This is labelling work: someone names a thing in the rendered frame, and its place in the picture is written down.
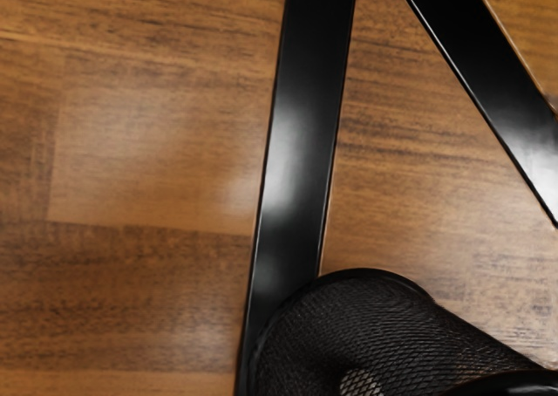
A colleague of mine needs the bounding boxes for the black mesh pen holder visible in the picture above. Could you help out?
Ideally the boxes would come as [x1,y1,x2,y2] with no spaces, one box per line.
[254,268,558,396]

